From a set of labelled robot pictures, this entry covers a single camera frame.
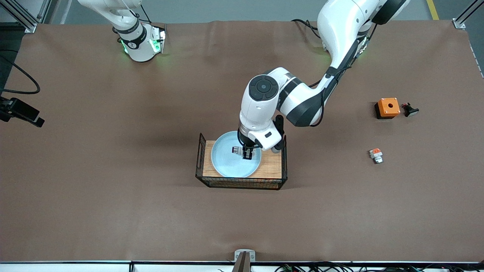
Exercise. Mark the light blue round plate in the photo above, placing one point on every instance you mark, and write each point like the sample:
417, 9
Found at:
227, 164

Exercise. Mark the red button green contact block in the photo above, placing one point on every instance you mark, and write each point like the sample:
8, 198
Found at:
236, 150

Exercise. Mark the black push button white cap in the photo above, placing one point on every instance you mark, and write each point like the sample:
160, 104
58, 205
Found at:
410, 110

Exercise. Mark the aluminium frame profile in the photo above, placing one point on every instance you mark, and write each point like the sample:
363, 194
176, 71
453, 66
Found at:
26, 23
459, 23

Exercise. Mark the brown table cover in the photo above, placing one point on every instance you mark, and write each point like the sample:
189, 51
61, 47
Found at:
113, 189

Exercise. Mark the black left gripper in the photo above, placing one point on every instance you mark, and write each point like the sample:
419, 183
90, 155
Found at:
244, 142

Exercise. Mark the metal table edge bracket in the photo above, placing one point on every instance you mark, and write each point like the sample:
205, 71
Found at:
252, 257

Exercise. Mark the orange button enclosure box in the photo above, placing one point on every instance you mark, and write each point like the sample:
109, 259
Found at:
388, 107

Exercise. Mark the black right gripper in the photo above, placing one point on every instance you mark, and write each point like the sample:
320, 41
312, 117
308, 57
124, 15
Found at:
25, 109

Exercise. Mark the switch with orange contact block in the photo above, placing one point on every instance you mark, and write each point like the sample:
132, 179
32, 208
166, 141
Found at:
376, 154

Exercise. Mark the white table edge rail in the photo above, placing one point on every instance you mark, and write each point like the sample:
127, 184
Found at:
75, 267

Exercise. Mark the grey tapered mount pole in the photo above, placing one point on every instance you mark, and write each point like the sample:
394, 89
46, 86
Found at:
242, 264

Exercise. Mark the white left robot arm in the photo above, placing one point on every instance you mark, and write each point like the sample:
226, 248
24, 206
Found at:
264, 102

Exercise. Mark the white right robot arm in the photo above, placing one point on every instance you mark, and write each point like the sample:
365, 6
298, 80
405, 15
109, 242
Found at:
138, 47

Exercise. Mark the wooden board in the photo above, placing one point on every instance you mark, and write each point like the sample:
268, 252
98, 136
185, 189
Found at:
272, 166

